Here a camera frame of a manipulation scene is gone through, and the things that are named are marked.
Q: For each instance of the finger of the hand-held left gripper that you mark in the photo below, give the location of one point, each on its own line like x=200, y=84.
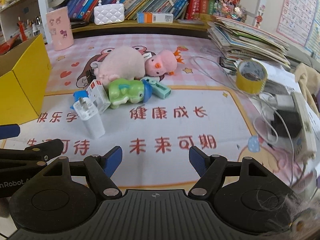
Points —
x=8, y=131
x=47, y=148

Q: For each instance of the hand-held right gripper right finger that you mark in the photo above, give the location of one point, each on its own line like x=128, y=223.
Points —
x=197, y=162

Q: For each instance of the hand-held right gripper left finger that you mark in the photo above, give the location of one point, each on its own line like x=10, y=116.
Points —
x=114, y=162

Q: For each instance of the yellow cardboard box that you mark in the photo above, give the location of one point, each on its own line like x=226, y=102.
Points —
x=22, y=90

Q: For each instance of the white charger plug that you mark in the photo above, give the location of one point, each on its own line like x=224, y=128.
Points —
x=91, y=120

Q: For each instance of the small blue item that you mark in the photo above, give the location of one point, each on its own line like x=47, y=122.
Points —
x=79, y=96

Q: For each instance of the small white red box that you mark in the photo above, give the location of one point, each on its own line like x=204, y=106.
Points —
x=98, y=97

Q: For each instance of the green dinosaur toy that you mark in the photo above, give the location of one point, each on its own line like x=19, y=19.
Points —
x=125, y=91

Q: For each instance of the teal stapler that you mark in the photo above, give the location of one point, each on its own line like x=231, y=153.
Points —
x=161, y=90

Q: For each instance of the pale pink pig plush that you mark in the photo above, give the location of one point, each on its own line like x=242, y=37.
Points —
x=122, y=63

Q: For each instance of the pink duck plush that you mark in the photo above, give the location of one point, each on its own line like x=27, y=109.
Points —
x=162, y=62

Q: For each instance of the red paper decoration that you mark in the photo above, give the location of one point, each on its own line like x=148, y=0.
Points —
x=7, y=46

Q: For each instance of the yellow tape roll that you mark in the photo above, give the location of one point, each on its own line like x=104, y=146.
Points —
x=250, y=81

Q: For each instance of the black power adapter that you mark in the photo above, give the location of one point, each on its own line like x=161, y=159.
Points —
x=287, y=123

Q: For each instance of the white power adapter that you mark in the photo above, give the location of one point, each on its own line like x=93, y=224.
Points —
x=283, y=101

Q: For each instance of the white power strip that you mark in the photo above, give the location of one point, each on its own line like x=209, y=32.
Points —
x=303, y=125

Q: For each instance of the pink sticker-covered case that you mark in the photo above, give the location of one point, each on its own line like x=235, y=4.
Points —
x=60, y=27

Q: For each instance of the stack of thin booklets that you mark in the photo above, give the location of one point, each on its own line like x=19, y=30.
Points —
x=247, y=40

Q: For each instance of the bookshelf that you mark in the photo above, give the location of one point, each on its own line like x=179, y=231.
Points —
x=125, y=28

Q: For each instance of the beige cloth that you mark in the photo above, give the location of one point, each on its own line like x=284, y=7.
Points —
x=306, y=80

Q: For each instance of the blue orange white carton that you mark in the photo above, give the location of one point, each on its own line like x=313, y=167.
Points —
x=155, y=17

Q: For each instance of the colourful sparkly ornament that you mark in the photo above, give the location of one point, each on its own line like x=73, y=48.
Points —
x=231, y=8

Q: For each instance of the red boxed book set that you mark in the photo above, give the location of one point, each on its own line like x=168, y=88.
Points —
x=207, y=2

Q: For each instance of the cartoon wall sticker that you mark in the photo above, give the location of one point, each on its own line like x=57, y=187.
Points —
x=260, y=17

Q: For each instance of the alphabet wall poster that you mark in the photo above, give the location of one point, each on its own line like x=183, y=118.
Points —
x=300, y=7

